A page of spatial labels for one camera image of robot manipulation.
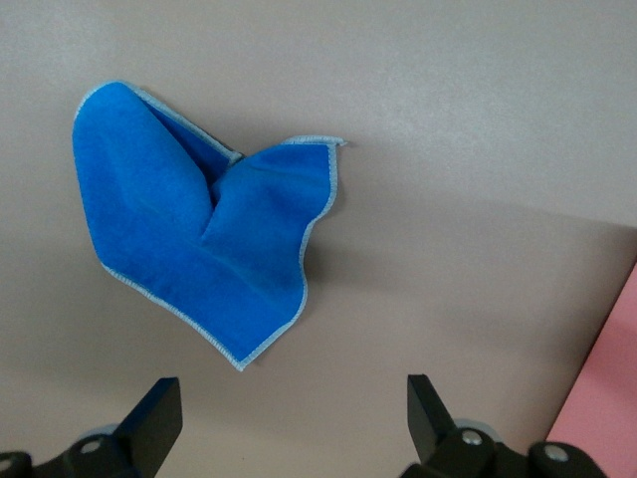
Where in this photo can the blue microfibre cloth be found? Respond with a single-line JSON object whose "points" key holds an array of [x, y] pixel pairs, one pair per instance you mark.
{"points": [[199, 239]]}

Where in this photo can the pink plastic bin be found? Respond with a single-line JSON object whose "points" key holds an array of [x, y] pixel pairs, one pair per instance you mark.
{"points": [[607, 388]]}

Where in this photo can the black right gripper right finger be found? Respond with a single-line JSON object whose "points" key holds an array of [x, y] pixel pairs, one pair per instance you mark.
{"points": [[433, 433]]}

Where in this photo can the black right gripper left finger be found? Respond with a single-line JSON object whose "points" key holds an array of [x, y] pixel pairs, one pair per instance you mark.
{"points": [[149, 428]]}

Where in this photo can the brown table cover mat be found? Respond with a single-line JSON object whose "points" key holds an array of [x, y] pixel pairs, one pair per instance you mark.
{"points": [[448, 149]]}

